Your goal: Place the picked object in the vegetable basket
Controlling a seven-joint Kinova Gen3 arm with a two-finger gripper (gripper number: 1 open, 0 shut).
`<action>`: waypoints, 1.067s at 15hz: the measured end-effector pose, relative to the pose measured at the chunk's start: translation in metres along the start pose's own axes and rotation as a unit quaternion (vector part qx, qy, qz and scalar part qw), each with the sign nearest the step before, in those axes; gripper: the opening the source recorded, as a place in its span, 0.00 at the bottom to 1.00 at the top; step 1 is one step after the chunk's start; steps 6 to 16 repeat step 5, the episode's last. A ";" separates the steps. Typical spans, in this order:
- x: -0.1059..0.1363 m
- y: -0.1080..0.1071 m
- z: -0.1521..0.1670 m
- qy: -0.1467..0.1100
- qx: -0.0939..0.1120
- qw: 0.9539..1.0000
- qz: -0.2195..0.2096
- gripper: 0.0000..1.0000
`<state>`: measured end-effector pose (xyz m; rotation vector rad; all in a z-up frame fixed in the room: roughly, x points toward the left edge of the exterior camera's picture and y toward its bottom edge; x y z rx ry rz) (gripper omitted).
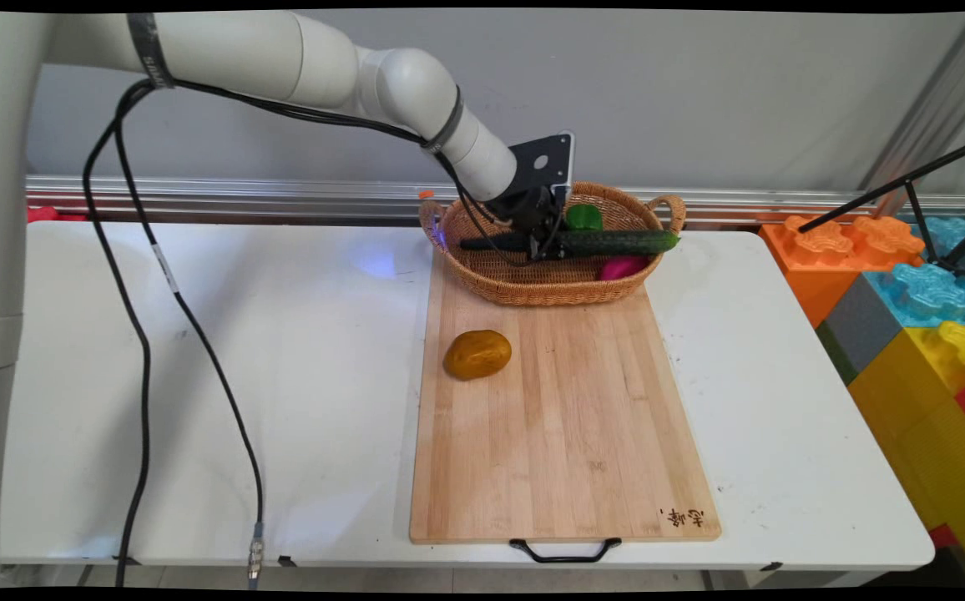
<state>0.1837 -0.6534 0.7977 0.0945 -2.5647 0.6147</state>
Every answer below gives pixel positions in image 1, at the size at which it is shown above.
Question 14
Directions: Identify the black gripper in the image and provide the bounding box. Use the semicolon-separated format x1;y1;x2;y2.
493;187;572;262

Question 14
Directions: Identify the long dark green cucumber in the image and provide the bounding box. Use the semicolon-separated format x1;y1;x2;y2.
458;229;682;258

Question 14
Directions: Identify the green bell pepper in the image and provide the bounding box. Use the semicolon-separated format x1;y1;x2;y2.
564;204;605;233

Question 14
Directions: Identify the woven wicker basket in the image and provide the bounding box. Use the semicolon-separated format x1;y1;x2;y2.
419;181;688;307

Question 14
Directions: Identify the magenta toy vegetable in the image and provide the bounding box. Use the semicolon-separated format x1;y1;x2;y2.
599;255;652;282

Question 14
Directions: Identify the brown yellow potato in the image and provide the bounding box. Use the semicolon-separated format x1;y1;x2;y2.
443;329;513;381

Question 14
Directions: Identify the bamboo cutting board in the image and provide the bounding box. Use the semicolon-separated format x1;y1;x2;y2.
409;250;723;545

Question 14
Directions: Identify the orange giant building block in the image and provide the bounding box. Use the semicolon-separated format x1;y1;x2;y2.
759;215;926;329

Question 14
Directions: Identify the grey giant building block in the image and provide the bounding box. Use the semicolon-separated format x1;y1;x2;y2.
814;274;906;386

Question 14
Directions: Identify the black tripod stand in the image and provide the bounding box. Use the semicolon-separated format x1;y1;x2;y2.
797;134;965;279

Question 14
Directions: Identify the light blue giant building block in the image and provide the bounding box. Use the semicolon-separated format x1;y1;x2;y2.
908;217;965;268
863;263;965;329

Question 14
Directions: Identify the yellow giant building block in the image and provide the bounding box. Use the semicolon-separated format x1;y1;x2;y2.
847;321;965;588

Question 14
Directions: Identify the grey black wrist camera mount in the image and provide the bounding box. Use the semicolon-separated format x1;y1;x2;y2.
506;131;575;206

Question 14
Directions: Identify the black strap band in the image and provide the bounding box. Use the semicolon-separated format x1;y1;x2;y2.
126;12;176;90
422;83;466;156

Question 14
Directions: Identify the aluminium rail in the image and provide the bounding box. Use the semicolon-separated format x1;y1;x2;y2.
26;173;965;227

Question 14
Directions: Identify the black cable with silver connector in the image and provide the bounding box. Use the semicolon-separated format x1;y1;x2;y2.
113;78;266;591

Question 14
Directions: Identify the slanted aluminium post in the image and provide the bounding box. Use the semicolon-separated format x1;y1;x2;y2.
858;12;965;220

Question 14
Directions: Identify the plain black cable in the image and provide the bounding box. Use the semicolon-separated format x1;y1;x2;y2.
81;78;535;588

